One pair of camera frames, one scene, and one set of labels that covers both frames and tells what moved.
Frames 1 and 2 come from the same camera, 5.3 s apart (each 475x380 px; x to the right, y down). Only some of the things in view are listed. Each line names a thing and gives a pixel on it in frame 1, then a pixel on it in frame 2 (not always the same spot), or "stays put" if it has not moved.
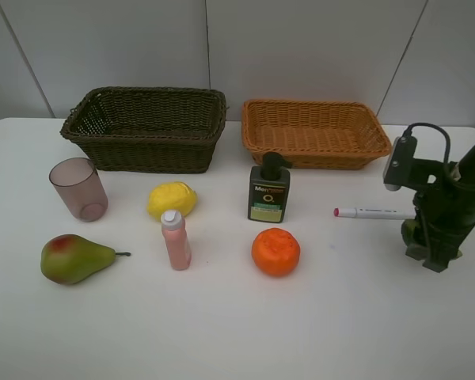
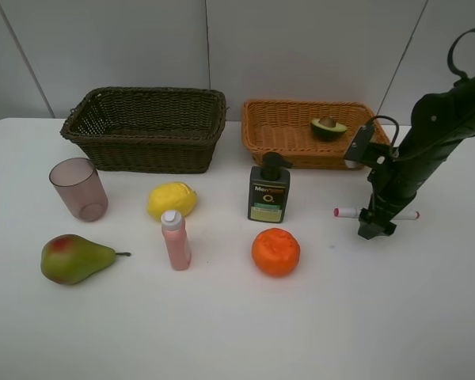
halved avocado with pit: [410, 231] to [327, 128]
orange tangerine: [275, 252] stays put
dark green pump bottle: [268, 186] stays put
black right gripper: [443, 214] to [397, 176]
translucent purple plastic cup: [81, 186] stays put
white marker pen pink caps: [375, 213] stays put
